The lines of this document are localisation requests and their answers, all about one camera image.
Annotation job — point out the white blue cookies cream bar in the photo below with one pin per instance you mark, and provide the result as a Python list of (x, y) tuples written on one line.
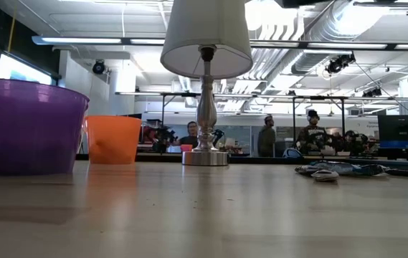
[(350, 167)]

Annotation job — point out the purple plastic bucket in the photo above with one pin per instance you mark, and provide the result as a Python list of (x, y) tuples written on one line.
[(28, 125)]

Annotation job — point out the person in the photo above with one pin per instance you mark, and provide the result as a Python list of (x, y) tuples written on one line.
[(356, 141), (267, 138), (313, 136), (191, 135)]

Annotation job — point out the pink plastic bucket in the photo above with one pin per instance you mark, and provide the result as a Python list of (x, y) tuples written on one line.
[(185, 147)]

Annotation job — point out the orange pumpkin plastic bucket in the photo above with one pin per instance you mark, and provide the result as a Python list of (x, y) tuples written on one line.
[(114, 139)]

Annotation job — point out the white shade silver table lamp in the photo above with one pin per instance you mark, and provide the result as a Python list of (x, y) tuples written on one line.
[(207, 36)]

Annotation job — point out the black ceiling spotlight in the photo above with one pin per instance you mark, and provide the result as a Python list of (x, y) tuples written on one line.
[(372, 92), (98, 67), (340, 63)]

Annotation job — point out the black computer monitor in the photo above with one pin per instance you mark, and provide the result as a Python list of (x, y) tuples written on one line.
[(401, 130)]

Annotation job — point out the black ceiling track bar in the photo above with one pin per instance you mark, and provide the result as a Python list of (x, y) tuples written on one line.
[(383, 4)]

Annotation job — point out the silver ventilation duct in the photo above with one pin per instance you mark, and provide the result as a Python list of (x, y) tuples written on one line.
[(307, 62)]

